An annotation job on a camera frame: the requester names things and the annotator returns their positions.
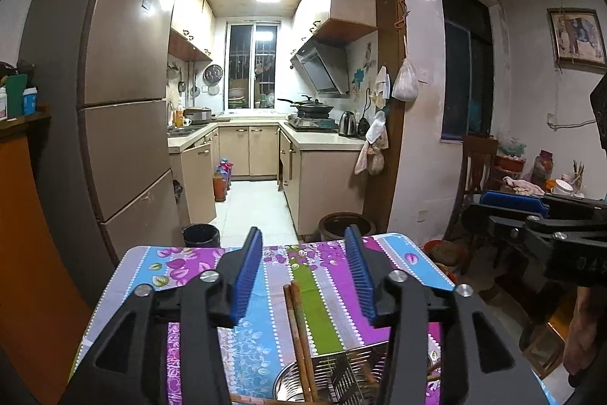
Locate perforated metal utensil holder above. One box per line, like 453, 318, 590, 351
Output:
272, 339, 442, 405

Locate rice cooker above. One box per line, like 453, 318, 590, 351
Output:
184, 107, 212, 126

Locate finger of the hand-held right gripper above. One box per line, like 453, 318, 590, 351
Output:
490, 216, 607, 264
462, 191, 607, 235

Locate white wall cable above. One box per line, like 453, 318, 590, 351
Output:
547, 113, 598, 131

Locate brown ceramic jar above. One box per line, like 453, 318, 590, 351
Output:
318, 212, 377, 242

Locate hanging plastic bag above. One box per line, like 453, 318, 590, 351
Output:
392, 37, 419, 102

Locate red plastic basin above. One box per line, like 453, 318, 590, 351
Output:
422, 239, 463, 277

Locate beige upper cabinet over hood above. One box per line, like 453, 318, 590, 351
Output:
291, 0, 379, 45

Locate steel electric kettle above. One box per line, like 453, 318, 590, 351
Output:
338, 111, 358, 137

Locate black wok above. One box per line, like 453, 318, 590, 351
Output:
277, 96, 335, 116

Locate dark wooden dining table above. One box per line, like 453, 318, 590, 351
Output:
462, 187, 577, 339

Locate floral striped tablecloth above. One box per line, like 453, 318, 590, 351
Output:
71, 233, 563, 405

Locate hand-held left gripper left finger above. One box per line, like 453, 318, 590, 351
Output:
61, 227, 264, 405

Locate red oil jugs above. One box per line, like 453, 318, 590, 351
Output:
213, 158, 233, 203

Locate beige lower kitchen cabinets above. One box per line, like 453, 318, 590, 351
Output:
168, 125, 368, 240

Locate green plastic board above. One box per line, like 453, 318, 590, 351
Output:
6, 74, 28, 118

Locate person's right forearm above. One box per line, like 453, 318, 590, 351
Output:
563, 286, 607, 387

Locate brown refrigerator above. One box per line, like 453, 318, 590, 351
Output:
19, 0, 186, 263

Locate black trash bin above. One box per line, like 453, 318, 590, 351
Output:
182, 223, 220, 248

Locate red-lid jar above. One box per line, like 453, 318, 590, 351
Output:
532, 150, 555, 188

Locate wooden stool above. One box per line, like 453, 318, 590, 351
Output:
519, 320, 570, 382

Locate beige upper cabinets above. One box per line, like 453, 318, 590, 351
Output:
169, 0, 216, 61

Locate hanging kitchen cloths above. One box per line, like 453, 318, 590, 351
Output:
355, 66, 392, 175

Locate steel range hood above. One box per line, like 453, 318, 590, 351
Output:
290, 42, 351, 96

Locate bunch of wooden chopsticks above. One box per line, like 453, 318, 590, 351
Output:
230, 282, 443, 405

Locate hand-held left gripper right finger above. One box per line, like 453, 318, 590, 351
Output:
344, 225, 551, 405

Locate pink cloth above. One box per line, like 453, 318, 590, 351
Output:
503, 176, 546, 196

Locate barred kitchen window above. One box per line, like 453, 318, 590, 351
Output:
225, 22, 280, 110

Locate wooden chair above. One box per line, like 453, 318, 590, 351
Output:
455, 136, 498, 244

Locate gas stove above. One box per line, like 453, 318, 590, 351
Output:
286, 115, 338, 131

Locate orange wooden cabinet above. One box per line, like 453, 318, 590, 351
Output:
0, 111, 96, 387

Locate dark window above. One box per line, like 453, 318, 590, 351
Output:
441, 0, 494, 142

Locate framed elephant picture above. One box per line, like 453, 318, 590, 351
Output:
546, 8, 607, 69

